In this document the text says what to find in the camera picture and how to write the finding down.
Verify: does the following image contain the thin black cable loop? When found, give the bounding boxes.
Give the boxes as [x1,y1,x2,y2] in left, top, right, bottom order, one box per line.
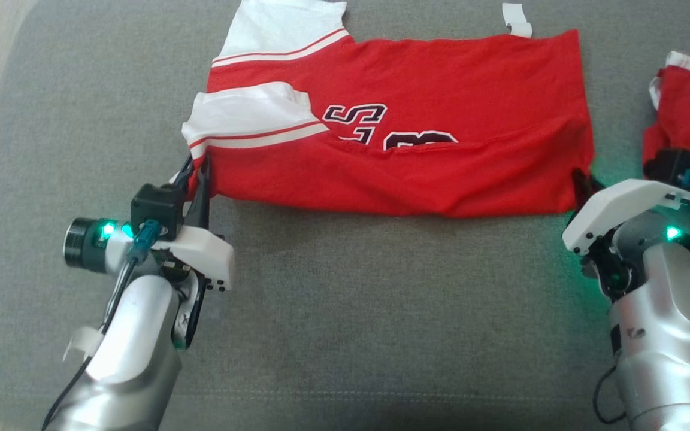
[593,364,628,427]

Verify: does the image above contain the white cable strap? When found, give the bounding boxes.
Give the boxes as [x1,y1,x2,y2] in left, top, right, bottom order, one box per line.
[63,326,105,362]

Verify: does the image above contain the red white sports jersey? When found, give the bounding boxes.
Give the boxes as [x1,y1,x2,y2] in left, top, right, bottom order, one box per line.
[181,0,597,218]

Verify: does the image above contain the grey fabric ottoman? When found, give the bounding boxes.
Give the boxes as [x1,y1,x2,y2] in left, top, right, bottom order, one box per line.
[0,0,690,431]

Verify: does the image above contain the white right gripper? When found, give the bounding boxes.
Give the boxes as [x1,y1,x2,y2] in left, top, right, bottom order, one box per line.
[562,169,690,256]

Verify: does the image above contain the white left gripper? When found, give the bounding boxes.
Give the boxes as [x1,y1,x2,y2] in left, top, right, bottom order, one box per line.
[164,156,237,295]

